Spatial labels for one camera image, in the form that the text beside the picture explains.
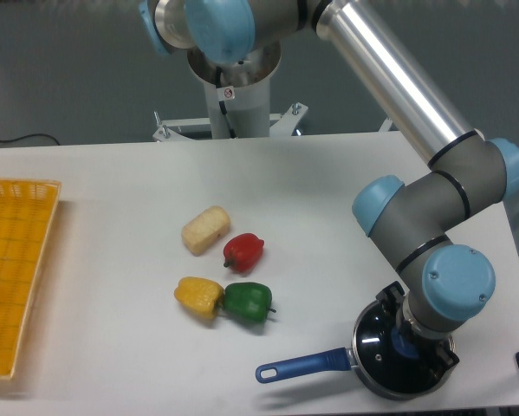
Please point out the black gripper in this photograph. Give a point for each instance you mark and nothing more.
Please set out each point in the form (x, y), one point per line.
(410, 338)

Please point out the red bell pepper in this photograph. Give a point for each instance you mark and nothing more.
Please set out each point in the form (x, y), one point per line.
(242, 252)

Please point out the yellow bell pepper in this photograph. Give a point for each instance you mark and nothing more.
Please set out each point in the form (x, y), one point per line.
(199, 295)

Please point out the beige bread loaf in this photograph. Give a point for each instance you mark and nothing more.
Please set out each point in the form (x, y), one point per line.
(205, 229)

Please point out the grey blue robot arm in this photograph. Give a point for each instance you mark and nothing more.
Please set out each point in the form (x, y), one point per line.
(446, 283)

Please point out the green bell pepper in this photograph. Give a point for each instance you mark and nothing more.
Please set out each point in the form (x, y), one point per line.
(251, 302)

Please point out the yellow woven basket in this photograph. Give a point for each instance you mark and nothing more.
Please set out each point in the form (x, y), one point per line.
(27, 211)

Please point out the blue handled saucepan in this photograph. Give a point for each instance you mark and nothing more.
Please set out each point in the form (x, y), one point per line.
(339, 359)

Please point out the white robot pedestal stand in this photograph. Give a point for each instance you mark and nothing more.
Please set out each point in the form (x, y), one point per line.
(237, 98)

